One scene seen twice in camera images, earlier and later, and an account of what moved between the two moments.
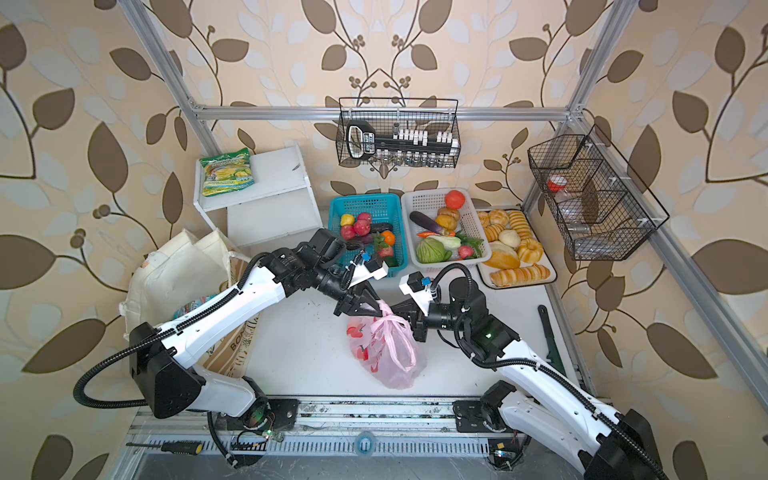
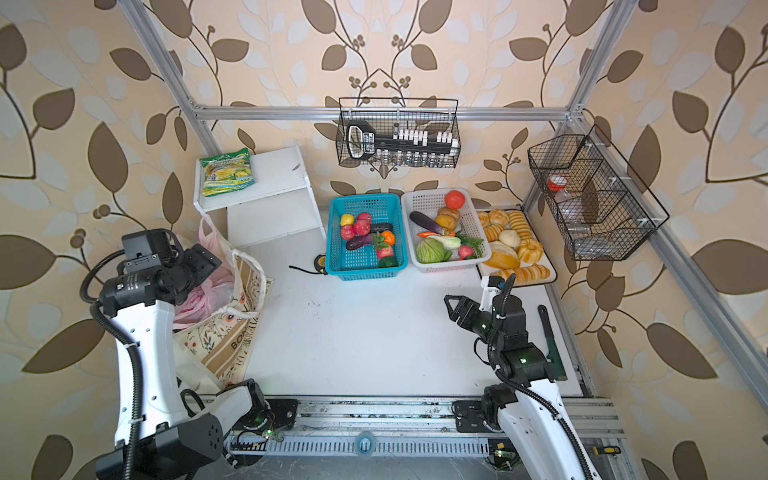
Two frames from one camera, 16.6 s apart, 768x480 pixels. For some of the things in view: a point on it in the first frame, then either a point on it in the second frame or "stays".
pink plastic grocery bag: x=386 y=349 to x=214 y=291
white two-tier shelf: x=280 y=204 stays
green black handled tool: x=553 y=357 stays
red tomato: x=454 y=199 stays
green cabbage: x=430 y=250 stays
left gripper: x=354 y=300 to x=199 y=261
